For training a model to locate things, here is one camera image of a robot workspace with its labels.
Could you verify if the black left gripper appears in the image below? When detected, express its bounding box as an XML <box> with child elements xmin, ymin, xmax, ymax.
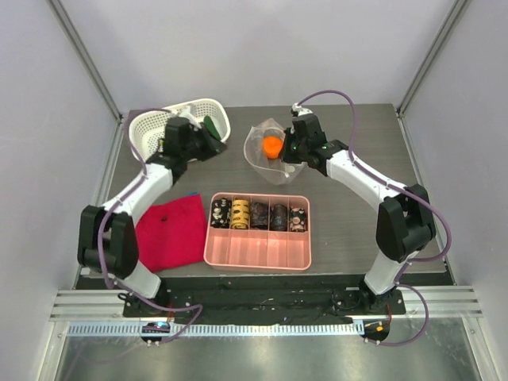
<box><xmin>180</xmin><ymin>122</ymin><xmax>225</xmax><ymax>162</ymax></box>

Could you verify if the green toy cucumber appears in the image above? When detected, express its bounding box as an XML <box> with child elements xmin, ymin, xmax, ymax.
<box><xmin>202</xmin><ymin>116</ymin><xmax>221</xmax><ymax>140</ymax></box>

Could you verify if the orange toy fruit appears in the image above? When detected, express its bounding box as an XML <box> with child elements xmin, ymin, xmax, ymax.
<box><xmin>262</xmin><ymin>136</ymin><xmax>283</xmax><ymax>160</ymax></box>

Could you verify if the clear polka dot zip bag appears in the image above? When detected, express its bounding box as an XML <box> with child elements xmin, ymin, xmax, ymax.
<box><xmin>243</xmin><ymin>118</ymin><xmax>304</xmax><ymax>185</ymax></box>

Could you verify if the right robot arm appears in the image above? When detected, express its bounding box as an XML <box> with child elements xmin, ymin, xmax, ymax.
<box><xmin>279</xmin><ymin>106</ymin><xmax>436</xmax><ymax>314</ymax></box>

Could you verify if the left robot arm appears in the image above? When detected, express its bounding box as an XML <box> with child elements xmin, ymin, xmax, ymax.
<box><xmin>77</xmin><ymin>112</ymin><xmax>226</xmax><ymax>317</ymax></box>

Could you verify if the dark floral rose cloth roll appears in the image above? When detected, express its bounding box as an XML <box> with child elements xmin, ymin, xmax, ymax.
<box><xmin>288</xmin><ymin>206</ymin><xmax>307</xmax><ymax>233</ymax></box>

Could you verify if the black white dotted cloth roll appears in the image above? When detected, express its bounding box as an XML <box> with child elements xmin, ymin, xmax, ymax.
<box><xmin>210</xmin><ymin>198</ymin><xmax>232</xmax><ymax>229</ymax></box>

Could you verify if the dark blue patterned cloth roll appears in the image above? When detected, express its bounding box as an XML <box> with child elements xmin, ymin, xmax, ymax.
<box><xmin>270</xmin><ymin>203</ymin><xmax>288</xmax><ymax>232</ymax></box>

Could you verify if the dark brown patterned cloth roll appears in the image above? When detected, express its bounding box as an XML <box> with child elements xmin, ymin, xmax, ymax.
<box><xmin>250</xmin><ymin>202</ymin><xmax>269</xmax><ymax>230</ymax></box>

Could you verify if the yellow black cloth roll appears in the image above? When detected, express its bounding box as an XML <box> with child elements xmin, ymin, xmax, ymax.
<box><xmin>230</xmin><ymin>199</ymin><xmax>250</xmax><ymax>229</ymax></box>

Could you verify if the white perforated plastic basket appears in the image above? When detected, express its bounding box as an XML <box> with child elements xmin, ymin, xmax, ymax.
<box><xmin>129</xmin><ymin>98</ymin><xmax>231</xmax><ymax>161</ymax></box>

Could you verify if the red folded cloth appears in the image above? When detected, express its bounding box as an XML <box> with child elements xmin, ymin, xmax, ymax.
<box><xmin>135</xmin><ymin>194</ymin><xmax>207</xmax><ymax>273</ymax></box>

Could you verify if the pink divided organizer tray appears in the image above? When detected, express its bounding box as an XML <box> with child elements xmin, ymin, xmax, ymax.
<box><xmin>203</xmin><ymin>192</ymin><xmax>312</xmax><ymax>273</ymax></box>

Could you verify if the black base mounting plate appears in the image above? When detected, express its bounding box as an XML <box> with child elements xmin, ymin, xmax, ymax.
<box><xmin>124</xmin><ymin>288</ymin><xmax>406</xmax><ymax>325</ymax></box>

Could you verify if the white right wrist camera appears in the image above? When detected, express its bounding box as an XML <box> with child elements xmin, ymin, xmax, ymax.
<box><xmin>291</xmin><ymin>103</ymin><xmax>314</xmax><ymax>120</ymax></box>

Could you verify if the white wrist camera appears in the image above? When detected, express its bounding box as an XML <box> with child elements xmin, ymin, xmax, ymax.
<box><xmin>291</xmin><ymin>103</ymin><xmax>314</xmax><ymax>120</ymax></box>
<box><xmin>176</xmin><ymin>104</ymin><xmax>202</xmax><ymax>129</ymax></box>

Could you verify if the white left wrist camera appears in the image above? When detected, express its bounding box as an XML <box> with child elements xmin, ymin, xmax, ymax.
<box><xmin>176</xmin><ymin>104</ymin><xmax>202</xmax><ymax>129</ymax></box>

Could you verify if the white slotted cable duct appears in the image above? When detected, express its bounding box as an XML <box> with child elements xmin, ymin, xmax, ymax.
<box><xmin>67</xmin><ymin>321</ymin><xmax>364</xmax><ymax>337</ymax></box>

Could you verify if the aluminium frame rail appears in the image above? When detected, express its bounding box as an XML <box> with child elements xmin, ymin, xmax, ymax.
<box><xmin>50</xmin><ymin>286</ymin><xmax>483</xmax><ymax>325</ymax></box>

